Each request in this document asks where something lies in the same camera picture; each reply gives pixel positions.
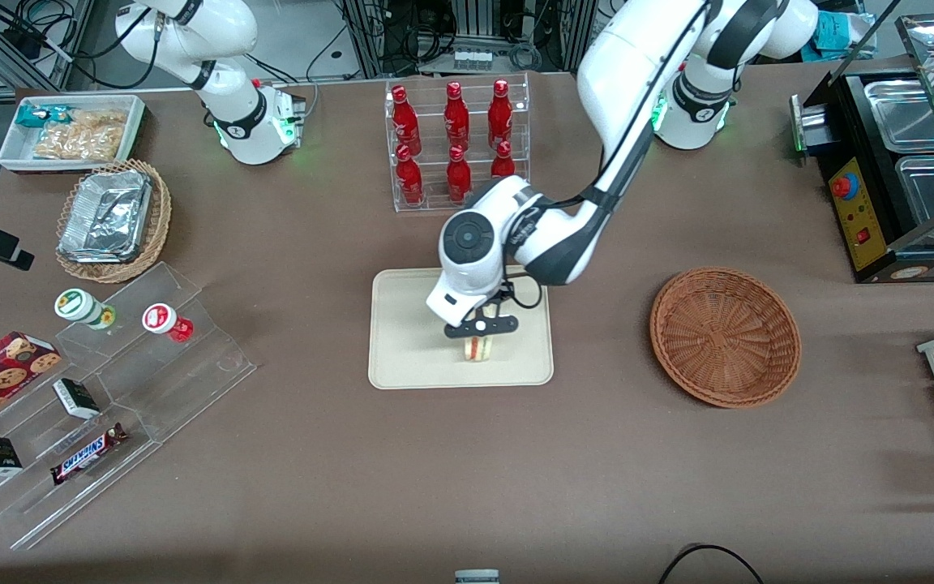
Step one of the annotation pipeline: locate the beige plastic tray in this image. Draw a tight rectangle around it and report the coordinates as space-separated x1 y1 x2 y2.
368 268 555 390

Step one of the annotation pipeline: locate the brown round wicker basket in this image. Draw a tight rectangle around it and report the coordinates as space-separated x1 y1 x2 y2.
649 268 802 408

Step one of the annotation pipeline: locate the light wicker basket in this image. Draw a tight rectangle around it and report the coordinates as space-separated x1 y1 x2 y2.
55 159 172 284

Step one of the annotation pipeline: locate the clear acrylic bottle rack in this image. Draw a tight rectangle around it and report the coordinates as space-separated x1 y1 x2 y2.
384 73 531 213

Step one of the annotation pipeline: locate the clear acrylic stepped display stand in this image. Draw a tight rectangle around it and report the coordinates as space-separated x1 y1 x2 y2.
0 261 258 551

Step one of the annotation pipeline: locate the red lid small jar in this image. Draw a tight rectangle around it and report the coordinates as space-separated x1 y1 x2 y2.
142 303 195 343

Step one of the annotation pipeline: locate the aluminium foil container stack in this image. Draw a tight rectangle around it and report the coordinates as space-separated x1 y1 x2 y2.
57 168 153 264

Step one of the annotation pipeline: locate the black food warmer appliance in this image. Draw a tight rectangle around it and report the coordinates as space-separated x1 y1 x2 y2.
790 12 934 285

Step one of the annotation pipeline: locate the green sunflower lid jar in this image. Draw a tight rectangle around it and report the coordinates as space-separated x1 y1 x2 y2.
54 289 117 330

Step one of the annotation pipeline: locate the black box with white label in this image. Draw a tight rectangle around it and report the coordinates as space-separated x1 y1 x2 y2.
53 378 101 420

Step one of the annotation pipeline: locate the Snickers chocolate bar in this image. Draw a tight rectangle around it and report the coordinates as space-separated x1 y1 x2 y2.
50 423 130 486

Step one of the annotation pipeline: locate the clear bag of crackers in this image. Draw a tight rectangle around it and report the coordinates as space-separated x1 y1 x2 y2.
33 109 128 161

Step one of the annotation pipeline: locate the teal paper package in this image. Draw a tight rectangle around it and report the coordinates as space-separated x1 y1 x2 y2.
812 10 873 56

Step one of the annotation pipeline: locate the teal snack packet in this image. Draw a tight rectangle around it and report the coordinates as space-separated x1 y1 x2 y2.
15 104 71 129

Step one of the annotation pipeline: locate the white rectangular bin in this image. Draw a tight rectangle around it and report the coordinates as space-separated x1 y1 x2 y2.
0 94 148 174

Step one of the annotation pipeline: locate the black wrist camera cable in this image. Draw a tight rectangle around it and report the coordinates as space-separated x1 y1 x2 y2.
503 276 546 311

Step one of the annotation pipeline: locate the black table cable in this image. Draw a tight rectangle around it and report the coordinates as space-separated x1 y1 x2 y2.
658 543 764 584

